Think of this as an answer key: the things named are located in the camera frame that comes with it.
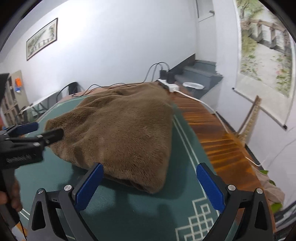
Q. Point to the orange and blue hanging bag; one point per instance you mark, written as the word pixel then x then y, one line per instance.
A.
pixel 18 82

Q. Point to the white power strip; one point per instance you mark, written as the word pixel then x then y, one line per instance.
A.
pixel 170 87

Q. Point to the grey stairs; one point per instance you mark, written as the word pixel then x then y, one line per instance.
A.
pixel 198 74

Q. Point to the white plate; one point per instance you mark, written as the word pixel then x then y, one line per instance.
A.
pixel 193 85

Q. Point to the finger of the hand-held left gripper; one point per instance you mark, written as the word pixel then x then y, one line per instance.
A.
pixel 25 128
pixel 54 135

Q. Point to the white folding table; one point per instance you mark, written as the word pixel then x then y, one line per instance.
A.
pixel 46 97

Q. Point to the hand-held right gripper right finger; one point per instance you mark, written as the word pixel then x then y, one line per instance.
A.
pixel 209 185

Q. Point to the green plant leaves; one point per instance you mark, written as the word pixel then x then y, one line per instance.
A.
pixel 276 206

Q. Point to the green table mat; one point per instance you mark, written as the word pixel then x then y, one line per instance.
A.
pixel 138 208

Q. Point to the white door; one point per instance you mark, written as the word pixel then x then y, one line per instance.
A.
pixel 204 10

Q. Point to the beige cloth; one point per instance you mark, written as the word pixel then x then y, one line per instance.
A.
pixel 275 192

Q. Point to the framed wall picture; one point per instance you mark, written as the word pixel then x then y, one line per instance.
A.
pixel 41 39

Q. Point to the brown fleece garment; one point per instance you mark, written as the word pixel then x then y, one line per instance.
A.
pixel 120 129

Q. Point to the black armchair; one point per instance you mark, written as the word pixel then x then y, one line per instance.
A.
pixel 71 89

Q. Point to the bamboo slat roll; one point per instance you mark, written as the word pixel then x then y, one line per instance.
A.
pixel 251 120

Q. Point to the wall scroll painting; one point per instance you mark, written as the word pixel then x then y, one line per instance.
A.
pixel 261 53

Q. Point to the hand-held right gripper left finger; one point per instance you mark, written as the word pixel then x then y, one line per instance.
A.
pixel 90 185

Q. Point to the beige glass door cabinet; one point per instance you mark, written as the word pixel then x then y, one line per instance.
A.
pixel 23 99

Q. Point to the dark striped object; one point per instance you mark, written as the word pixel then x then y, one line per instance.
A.
pixel 285 229

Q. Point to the person's left hand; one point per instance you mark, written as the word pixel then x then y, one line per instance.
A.
pixel 16 197

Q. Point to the black power adapter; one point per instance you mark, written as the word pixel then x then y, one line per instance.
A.
pixel 163 74
pixel 171 77

